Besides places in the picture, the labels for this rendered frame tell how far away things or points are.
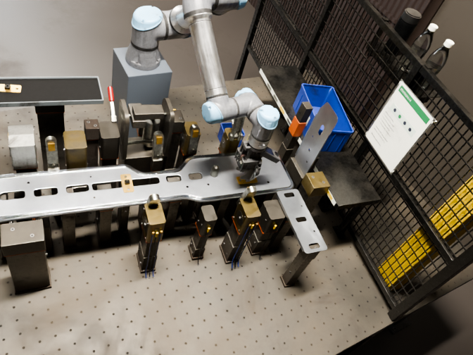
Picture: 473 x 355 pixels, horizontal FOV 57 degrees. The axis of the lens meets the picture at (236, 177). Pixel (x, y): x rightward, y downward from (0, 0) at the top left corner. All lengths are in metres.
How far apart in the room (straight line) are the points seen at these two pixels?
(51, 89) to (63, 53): 2.15
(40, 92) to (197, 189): 0.66
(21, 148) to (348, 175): 1.28
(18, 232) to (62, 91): 0.54
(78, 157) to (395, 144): 1.21
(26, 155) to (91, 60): 2.26
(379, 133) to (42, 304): 1.45
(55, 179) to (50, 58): 2.27
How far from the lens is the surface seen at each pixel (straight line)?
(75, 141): 1.65
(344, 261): 2.08
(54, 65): 3.76
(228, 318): 1.75
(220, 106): 1.46
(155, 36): 1.89
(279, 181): 1.79
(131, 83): 1.94
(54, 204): 1.58
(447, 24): 3.46
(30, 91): 1.73
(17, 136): 1.64
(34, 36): 4.06
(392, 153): 1.85
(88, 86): 1.75
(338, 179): 1.88
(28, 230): 1.49
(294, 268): 1.78
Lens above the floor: 2.28
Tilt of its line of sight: 47 degrees down
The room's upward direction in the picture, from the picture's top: 21 degrees clockwise
